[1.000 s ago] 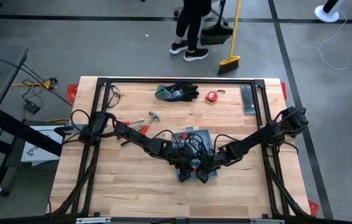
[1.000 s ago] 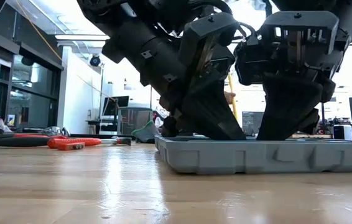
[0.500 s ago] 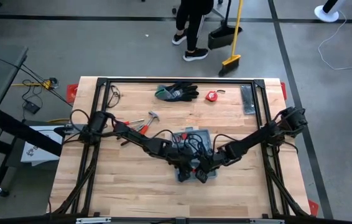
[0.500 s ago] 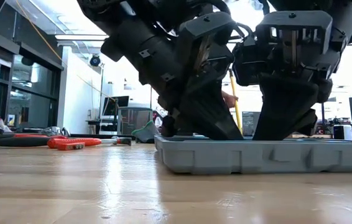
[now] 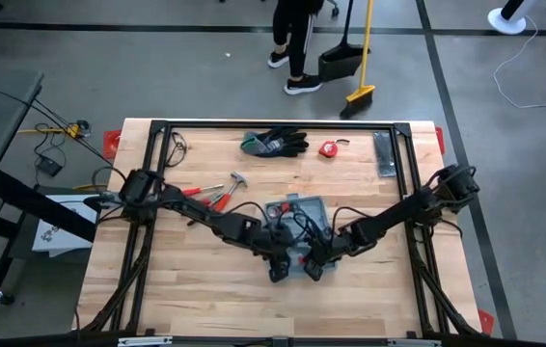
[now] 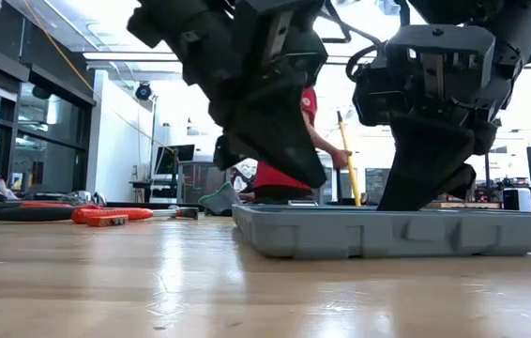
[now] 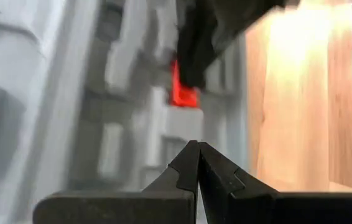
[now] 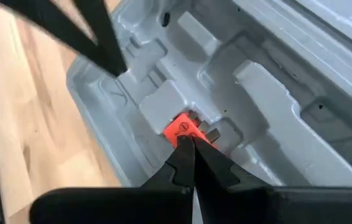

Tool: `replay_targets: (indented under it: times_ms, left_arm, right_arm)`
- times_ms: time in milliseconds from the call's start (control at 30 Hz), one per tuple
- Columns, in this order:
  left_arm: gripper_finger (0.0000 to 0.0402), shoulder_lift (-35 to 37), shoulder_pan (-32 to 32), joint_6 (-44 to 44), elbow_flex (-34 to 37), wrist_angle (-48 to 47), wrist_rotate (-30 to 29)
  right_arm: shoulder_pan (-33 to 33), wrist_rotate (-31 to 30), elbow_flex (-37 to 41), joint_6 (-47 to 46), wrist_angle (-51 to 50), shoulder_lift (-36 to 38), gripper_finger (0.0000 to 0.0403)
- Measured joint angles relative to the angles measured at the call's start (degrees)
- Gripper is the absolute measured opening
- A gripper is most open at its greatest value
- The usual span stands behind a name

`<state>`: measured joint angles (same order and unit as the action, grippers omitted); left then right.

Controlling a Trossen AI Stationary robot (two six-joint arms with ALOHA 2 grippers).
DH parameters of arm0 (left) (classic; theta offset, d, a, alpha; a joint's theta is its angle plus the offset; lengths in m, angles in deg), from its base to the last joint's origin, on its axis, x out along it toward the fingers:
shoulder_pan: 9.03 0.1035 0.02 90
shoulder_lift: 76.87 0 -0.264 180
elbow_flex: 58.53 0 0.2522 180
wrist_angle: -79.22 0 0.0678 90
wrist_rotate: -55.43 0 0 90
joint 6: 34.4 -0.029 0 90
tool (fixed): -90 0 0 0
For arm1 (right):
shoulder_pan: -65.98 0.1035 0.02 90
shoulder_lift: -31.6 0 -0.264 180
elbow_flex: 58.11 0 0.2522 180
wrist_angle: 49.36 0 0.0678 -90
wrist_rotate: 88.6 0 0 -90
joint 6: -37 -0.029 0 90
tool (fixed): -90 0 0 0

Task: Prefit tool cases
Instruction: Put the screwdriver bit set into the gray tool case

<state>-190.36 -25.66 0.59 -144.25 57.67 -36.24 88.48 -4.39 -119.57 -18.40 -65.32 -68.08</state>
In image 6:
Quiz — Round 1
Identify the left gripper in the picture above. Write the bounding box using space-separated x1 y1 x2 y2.
127 0 330 190

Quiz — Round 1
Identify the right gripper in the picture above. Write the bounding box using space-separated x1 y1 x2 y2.
347 2 531 212

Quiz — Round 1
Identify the grey plastic tool case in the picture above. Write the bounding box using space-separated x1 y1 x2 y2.
231 202 531 260

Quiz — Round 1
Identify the red bar tool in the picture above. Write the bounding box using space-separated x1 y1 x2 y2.
71 206 200 224

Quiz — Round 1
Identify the small red block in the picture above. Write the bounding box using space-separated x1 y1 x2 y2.
85 214 129 228

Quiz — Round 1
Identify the black red-tipped long tool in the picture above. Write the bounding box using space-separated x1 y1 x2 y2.
0 206 77 223

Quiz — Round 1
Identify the person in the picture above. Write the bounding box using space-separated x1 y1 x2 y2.
230 86 354 204

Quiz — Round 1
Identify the grey office chair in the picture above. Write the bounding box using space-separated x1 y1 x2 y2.
178 161 234 204

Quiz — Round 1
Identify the white box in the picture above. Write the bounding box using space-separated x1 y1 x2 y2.
502 186 531 211

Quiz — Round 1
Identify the dark desk monitor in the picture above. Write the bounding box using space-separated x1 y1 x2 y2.
154 144 196 176

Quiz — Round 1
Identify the black ceiling spotlight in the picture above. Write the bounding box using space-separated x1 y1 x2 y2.
134 82 154 101

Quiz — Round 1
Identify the shiny metal object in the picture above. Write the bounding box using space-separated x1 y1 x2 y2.
61 190 107 207

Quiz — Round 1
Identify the black stand frame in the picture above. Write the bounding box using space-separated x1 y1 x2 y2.
483 152 492 192

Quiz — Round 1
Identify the yellow broom handle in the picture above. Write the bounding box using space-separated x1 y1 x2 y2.
336 110 363 207

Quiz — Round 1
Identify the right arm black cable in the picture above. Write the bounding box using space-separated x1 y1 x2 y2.
319 0 388 84

